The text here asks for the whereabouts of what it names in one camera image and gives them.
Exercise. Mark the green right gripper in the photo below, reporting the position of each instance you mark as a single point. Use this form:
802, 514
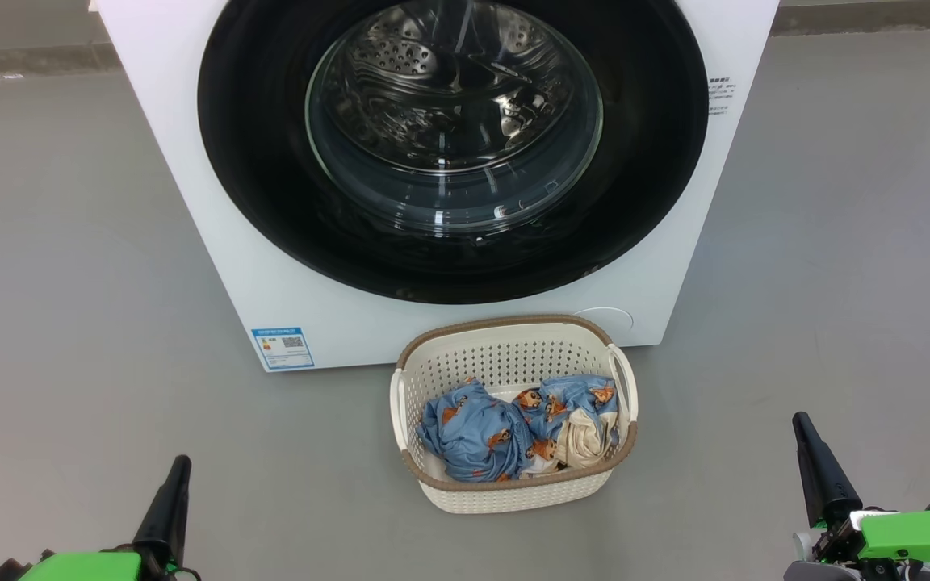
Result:
917, 541

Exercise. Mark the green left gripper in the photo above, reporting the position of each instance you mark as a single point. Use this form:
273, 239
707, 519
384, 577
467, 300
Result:
77, 567

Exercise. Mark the blue bear-print garment cream lining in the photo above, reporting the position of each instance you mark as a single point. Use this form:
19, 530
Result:
570, 399

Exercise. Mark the black round glass washer door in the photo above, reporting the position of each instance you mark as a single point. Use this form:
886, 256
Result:
255, 161

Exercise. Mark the white front-load washing machine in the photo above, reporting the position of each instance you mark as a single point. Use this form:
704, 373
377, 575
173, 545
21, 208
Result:
312, 323

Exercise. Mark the blue energy label sticker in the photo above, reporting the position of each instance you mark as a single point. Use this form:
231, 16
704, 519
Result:
282, 348

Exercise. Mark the round white filter cover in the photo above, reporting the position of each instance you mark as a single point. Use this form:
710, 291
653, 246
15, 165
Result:
606, 319

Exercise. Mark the cream perforated laundry basket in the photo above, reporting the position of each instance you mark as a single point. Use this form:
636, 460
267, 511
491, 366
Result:
505, 355

